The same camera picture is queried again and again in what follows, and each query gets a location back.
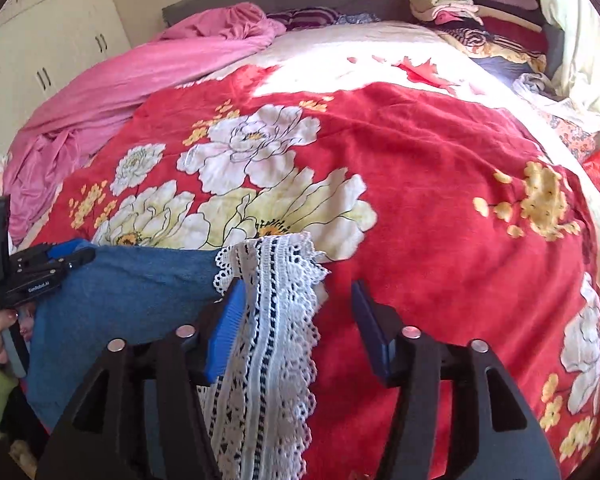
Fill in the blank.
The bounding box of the blue denim pants lace hem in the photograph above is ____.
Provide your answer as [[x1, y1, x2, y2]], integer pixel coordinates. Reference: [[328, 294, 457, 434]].
[[26, 233, 327, 479]]

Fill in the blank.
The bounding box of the pink bed sheet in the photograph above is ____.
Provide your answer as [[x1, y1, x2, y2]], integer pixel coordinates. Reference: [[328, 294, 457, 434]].
[[3, 2, 286, 243]]

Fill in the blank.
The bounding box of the red floral blanket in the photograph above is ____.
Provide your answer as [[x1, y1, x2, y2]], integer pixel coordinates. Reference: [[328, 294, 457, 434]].
[[40, 66, 600, 479]]

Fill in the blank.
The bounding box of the white wardrobe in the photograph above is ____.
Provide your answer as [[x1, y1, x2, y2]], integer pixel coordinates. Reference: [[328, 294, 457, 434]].
[[0, 0, 130, 156]]

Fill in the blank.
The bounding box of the striped purple pillow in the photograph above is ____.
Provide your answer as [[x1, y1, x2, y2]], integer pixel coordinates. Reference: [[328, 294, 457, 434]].
[[268, 6, 380, 32]]

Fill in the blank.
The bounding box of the floral fabric bag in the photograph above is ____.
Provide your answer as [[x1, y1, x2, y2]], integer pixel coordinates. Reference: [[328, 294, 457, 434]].
[[513, 73, 600, 162]]

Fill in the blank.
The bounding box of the cream curtain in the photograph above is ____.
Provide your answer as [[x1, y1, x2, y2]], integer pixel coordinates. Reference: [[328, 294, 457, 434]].
[[541, 0, 600, 113]]

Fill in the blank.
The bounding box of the stack of folded clothes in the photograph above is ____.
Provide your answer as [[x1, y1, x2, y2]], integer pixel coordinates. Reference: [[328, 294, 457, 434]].
[[408, 0, 548, 73]]

